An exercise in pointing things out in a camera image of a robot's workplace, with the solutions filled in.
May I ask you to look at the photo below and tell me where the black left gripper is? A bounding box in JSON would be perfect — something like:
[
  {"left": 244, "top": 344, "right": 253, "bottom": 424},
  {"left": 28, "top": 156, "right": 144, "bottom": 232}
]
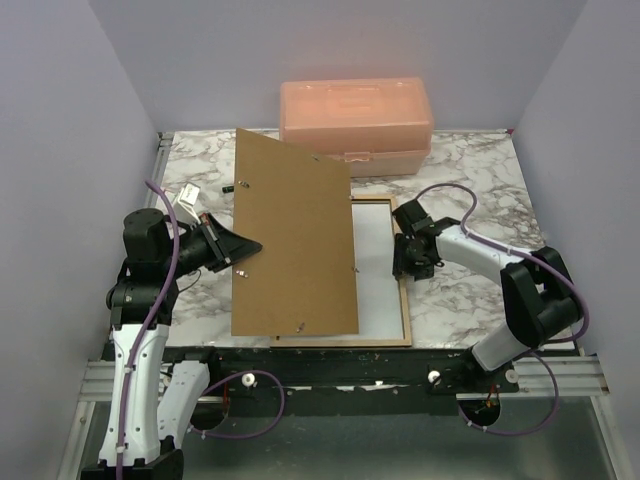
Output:
[{"left": 163, "top": 211, "right": 263, "bottom": 278}]

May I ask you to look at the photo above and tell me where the glossy photo print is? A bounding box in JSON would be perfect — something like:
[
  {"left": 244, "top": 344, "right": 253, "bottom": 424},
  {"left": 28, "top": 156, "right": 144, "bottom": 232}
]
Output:
[{"left": 279, "top": 199, "right": 407, "bottom": 341}]

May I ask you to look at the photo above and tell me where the rectangular picture frame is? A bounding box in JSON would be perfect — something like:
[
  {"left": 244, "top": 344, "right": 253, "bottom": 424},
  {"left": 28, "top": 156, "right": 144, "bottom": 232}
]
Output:
[{"left": 269, "top": 193, "right": 415, "bottom": 350}]

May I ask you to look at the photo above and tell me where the brown cardboard backing sheet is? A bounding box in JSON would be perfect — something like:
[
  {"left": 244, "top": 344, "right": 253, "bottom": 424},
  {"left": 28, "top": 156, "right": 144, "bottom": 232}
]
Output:
[{"left": 231, "top": 129, "right": 359, "bottom": 337}]

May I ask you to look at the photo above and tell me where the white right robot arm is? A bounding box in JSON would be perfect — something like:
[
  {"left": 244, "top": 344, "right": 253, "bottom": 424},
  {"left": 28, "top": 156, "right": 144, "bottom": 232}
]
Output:
[{"left": 392, "top": 199, "right": 585, "bottom": 392}]

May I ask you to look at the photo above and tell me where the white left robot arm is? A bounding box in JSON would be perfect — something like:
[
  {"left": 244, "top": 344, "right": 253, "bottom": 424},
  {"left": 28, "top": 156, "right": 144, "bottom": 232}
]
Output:
[{"left": 80, "top": 208, "right": 262, "bottom": 479}]

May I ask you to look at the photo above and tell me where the orange translucent plastic toolbox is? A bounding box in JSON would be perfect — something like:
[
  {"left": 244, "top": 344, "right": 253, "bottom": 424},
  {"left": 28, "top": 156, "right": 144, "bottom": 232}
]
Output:
[{"left": 279, "top": 77, "right": 434, "bottom": 178}]

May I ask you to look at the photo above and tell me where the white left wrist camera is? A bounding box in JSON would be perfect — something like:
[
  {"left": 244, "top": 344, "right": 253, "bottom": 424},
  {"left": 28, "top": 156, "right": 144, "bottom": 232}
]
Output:
[{"left": 172, "top": 182, "right": 201, "bottom": 229}]

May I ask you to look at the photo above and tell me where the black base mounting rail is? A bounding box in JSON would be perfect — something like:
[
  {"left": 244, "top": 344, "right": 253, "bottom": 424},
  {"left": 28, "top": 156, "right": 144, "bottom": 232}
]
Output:
[{"left": 160, "top": 347, "right": 519, "bottom": 420}]

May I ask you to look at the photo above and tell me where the aluminium extrusion frame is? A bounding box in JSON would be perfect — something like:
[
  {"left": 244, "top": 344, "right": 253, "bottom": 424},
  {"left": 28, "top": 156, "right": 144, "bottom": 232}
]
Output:
[{"left": 81, "top": 129, "right": 590, "bottom": 479}]

